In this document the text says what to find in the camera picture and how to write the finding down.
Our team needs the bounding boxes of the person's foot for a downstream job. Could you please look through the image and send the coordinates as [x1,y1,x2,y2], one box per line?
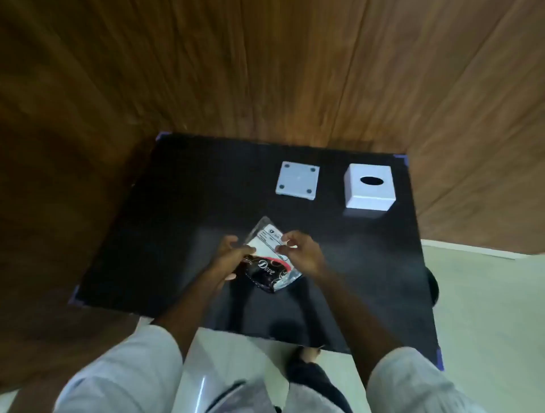
[293,346,326,367]

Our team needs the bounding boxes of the person's left forearm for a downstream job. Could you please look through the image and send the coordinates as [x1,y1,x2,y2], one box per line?
[150,272,226,362]

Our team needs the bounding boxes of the clear bag with dark packet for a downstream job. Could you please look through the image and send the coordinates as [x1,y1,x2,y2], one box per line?
[241,216,303,294]

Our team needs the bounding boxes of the person's left hand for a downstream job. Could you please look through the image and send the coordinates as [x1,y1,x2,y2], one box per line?
[204,235,252,295]

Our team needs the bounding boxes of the white tissue box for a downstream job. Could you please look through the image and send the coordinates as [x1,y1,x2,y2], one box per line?
[343,163,397,212]

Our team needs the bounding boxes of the white shirt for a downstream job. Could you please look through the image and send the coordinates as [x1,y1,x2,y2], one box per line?
[52,325,487,413]

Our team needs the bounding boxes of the dark trousers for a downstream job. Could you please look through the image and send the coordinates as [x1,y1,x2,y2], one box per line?
[284,361,355,413]

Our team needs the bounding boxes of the person's right hand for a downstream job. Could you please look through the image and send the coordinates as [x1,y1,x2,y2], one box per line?
[274,231,329,282]

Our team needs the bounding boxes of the black round object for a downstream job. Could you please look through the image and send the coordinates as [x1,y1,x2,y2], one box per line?
[425,269,440,306]

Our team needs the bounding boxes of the white square lid with dots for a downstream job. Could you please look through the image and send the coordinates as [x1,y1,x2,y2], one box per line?
[275,161,321,200]

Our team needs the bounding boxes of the person's right forearm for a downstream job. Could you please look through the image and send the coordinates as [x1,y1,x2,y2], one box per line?
[314,271,406,389]

